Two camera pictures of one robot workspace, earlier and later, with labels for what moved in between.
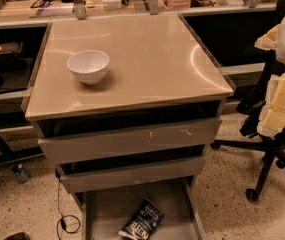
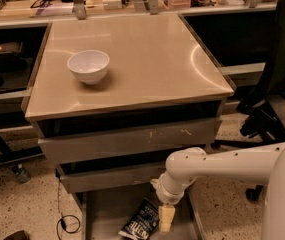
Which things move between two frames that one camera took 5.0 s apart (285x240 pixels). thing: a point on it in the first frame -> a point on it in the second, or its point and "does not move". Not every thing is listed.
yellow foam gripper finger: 282,101 -> 169,190
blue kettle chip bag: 144,223 does not move
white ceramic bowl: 89,65 does not move
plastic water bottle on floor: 21,173 does not move
